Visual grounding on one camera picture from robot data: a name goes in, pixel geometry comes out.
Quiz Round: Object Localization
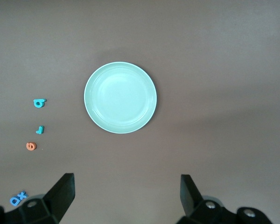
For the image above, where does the brown table cover sheet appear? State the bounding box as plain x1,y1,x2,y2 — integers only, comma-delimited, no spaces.
0,0,280,224

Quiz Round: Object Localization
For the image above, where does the teal foam letter q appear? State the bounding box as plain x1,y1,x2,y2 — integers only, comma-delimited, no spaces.
33,98,47,109

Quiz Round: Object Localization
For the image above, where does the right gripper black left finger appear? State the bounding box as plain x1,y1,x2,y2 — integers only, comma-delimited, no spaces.
4,173,75,224

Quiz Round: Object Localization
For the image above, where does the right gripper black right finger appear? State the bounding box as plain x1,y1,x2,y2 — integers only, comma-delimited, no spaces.
177,174,238,224

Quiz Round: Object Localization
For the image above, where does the mint green plate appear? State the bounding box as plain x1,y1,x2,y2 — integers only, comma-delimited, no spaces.
84,61,158,134

